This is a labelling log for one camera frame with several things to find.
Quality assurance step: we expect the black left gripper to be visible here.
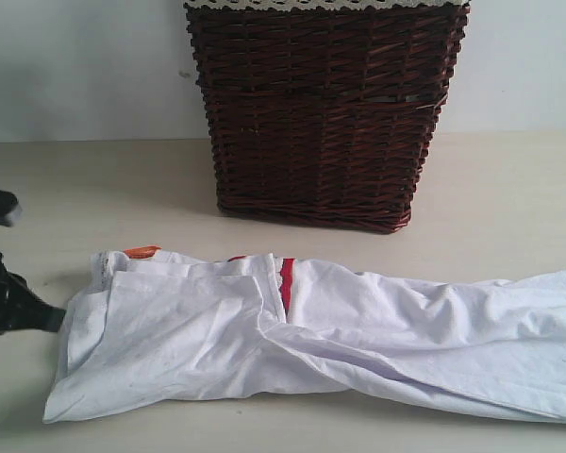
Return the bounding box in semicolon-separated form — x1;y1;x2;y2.
0;253;65;335

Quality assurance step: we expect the white t-shirt red lettering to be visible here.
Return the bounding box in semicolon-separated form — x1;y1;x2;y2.
43;249;566;424

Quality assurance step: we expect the dark brown wicker basket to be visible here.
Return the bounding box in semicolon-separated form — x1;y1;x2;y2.
183;4;470;234

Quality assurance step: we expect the orange shirt neck label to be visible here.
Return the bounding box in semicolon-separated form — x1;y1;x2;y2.
123;245;160;260

